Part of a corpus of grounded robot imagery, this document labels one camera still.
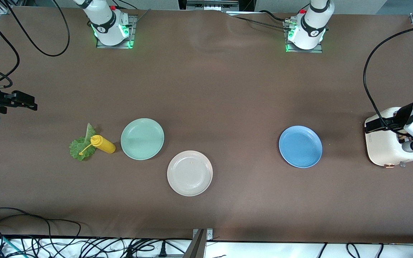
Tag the green lettuce leaf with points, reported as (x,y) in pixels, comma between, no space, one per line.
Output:
(79,148)

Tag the yellow squeeze bottle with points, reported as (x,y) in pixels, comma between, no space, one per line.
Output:
(104,144)

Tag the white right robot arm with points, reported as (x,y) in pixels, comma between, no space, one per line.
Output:
(108,27)

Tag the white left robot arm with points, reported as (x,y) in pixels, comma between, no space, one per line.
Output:
(312,32)

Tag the blue plate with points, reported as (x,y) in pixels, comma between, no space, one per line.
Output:
(300,146)

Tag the green plate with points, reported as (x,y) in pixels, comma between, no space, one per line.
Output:
(142,139)

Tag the beige plate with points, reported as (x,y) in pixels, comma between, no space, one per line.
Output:
(190,173)

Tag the cream white toaster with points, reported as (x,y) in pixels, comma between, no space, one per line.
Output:
(382,148)

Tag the black equipment box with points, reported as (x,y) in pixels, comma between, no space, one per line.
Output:
(247,4)

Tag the black power plug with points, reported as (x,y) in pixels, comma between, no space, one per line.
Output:
(162,250)

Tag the grey metal bracket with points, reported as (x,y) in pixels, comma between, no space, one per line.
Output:
(196,249)

